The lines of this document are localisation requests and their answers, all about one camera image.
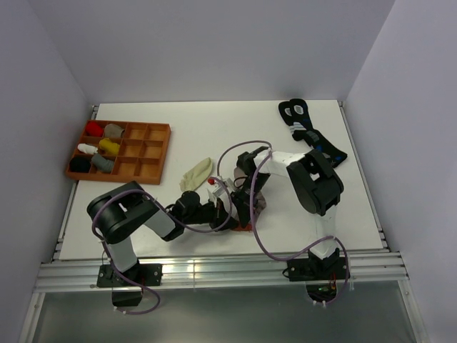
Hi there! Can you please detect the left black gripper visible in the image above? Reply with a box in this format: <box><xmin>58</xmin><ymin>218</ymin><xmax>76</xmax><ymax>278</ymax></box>
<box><xmin>183</xmin><ymin>197</ymin><xmax>238</xmax><ymax>232</ymax></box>

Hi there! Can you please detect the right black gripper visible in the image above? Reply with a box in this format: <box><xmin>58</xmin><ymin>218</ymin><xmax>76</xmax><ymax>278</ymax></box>
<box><xmin>229</xmin><ymin>172</ymin><xmax>271</xmax><ymax>227</ymax></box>

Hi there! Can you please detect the mauve sock with red stripe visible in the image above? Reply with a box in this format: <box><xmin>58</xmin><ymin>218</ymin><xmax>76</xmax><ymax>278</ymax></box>
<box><xmin>231</xmin><ymin>167</ymin><xmax>270</xmax><ymax>232</ymax></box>

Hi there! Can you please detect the cream ankle sock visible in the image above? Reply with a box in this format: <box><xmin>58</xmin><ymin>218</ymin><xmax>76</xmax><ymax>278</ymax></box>
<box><xmin>179</xmin><ymin>157</ymin><xmax>213</xmax><ymax>192</ymax></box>

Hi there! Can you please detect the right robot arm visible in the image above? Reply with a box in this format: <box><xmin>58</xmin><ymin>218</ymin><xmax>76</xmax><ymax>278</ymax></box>
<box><xmin>231</xmin><ymin>146</ymin><xmax>344</xmax><ymax>279</ymax></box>

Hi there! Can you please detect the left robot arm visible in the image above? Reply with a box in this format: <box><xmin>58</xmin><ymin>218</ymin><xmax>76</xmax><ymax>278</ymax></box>
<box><xmin>86</xmin><ymin>182</ymin><xmax>238</xmax><ymax>285</ymax></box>

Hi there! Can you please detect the black patterned sock front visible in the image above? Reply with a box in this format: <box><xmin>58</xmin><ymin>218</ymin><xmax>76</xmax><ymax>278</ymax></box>
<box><xmin>289</xmin><ymin>99</ymin><xmax>348</xmax><ymax>168</ymax></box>

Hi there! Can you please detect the black patterned sock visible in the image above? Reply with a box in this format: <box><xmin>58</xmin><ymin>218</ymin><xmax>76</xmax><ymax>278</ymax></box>
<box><xmin>278</xmin><ymin>101</ymin><xmax>294</xmax><ymax>126</ymax></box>
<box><xmin>289</xmin><ymin>99</ymin><xmax>348</xmax><ymax>168</ymax></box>

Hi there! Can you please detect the black patterned sock back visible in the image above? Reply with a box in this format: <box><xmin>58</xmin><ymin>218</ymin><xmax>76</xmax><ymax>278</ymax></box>
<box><xmin>278</xmin><ymin>101</ymin><xmax>294</xmax><ymax>126</ymax></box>

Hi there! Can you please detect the grey rolled sock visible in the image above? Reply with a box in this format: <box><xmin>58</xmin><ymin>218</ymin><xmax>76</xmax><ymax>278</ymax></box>
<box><xmin>91</xmin><ymin>154</ymin><xmax>114</xmax><ymax>174</ymax></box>

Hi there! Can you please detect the orange compartment tray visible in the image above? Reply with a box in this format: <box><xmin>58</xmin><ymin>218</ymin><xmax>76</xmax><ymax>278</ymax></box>
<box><xmin>65</xmin><ymin>119</ymin><xmax>171</xmax><ymax>185</ymax></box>

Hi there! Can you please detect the yellow rolled sock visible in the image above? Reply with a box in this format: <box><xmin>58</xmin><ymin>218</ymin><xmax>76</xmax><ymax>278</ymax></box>
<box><xmin>99</xmin><ymin>138</ymin><xmax>120</xmax><ymax>155</ymax></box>

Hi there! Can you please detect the taupe rolled sock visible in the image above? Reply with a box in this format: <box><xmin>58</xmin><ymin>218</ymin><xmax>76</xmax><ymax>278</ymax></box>
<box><xmin>104</xmin><ymin>124</ymin><xmax>125</xmax><ymax>138</ymax></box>

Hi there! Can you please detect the black rolled sock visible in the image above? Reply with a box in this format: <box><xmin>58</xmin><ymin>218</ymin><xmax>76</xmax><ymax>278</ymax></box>
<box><xmin>69</xmin><ymin>156</ymin><xmax>91</xmax><ymax>173</ymax></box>

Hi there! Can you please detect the white rolled sock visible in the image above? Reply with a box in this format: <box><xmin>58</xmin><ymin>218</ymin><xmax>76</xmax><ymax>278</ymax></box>
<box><xmin>77</xmin><ymin>143</ymin><xmax>98</xmax><ymax>155</ymax></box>

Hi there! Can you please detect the red rolled sock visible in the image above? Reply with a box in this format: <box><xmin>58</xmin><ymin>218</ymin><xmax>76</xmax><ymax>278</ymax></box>
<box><xmin>85</xmin><ymin>121</ymin><xmax>104</xmax><ymax>137</ymax></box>

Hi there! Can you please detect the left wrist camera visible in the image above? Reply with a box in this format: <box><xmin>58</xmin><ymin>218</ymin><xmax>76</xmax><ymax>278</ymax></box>
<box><xmin>207</xmin><ymin>177</ymin><xmax>234</xmax><ymax>208</ymax></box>

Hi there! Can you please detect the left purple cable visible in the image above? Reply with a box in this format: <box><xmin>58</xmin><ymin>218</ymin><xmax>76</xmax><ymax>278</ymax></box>
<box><xmin>92</xmin><ymin>177</ymin><xmax>235</xmax><ymax>315</ymax></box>

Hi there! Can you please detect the purple cable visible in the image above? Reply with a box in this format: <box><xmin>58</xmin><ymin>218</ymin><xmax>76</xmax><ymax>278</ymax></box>
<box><xmin>216</xmin><ymin>139</ymin><xmax>351</xmax><ymax>305</ymax></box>
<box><xmin>92</xmin><ymin>177</ymin><xmax>235</xmax><ymax>315</ymax></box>

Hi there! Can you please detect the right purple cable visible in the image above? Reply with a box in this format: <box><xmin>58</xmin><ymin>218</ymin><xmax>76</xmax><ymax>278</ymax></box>
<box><xmin>216</xmin><ymin>139</ymin><xmax>351</xmax><ymax>305</ymax></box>

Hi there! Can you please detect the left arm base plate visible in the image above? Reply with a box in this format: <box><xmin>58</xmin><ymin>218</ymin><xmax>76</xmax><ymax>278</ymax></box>
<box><xmin>96</xmin><ymin>264</ymin><xmax>162</xmax><ymax>288</ymax></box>

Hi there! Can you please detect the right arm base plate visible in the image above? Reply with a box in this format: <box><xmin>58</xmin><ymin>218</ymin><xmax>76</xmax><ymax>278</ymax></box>
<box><xmin>283</xmin><ymin>257</ymin><xmax>348</xmax><ymax>282</ymax></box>

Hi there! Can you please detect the aluminium front rail frame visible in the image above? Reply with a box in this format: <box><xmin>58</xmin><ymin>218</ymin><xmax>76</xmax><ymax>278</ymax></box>
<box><xmin>33</xmin><ymin>252</ymin><xmax>409</xmax><ymax>293</ymax></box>

